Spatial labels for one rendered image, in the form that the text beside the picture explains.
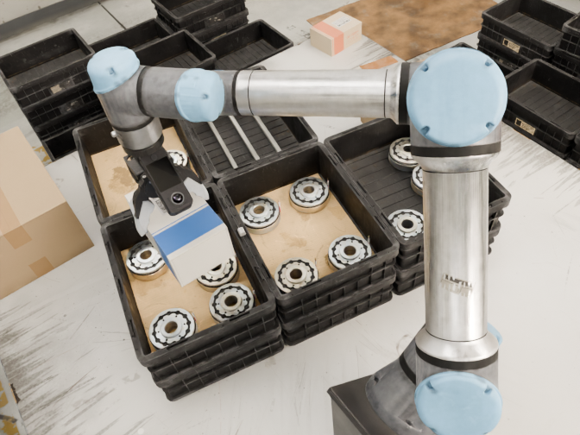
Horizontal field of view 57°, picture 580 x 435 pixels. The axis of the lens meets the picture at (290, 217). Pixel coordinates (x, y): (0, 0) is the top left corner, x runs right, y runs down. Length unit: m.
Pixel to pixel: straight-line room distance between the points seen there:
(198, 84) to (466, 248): 0.43
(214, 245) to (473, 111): 0.54
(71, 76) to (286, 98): 1.87
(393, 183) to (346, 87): 0.63
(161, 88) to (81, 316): 0.85
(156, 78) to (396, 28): 2.90
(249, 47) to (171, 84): 2.04
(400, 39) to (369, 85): 2.67
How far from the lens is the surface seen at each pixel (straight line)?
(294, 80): 0.87
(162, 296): 1.30
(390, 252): 1.18
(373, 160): 1.50
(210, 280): 1.26
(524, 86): 2.58
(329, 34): 2.11
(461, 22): 3.70
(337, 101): 0.85
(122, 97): 0.84
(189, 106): 0.79
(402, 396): 0.97
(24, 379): 1.50
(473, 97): 0.68
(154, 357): 1.11
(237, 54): 2.79
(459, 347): 0.78
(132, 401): 1.35
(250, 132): 1.62
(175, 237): 0.99
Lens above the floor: 1.89
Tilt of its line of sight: 50 degrees down
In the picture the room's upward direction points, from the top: 8 degrees counter-clockwise
